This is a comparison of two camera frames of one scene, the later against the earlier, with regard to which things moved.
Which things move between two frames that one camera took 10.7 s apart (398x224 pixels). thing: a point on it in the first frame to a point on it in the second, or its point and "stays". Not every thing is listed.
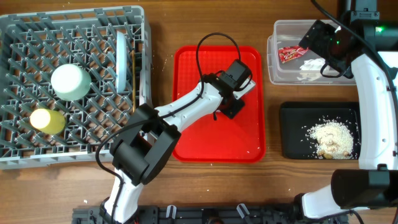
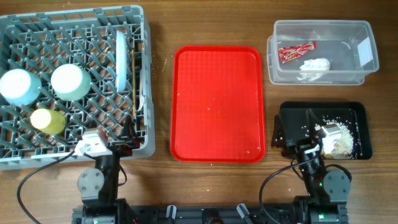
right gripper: [325, 32] to [287, 139]
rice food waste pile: [334, 140] stays
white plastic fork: [142, 88] stays
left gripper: [232, 112] to [130, 140]
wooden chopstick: [133, 81] stays
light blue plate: [121, 62] stays
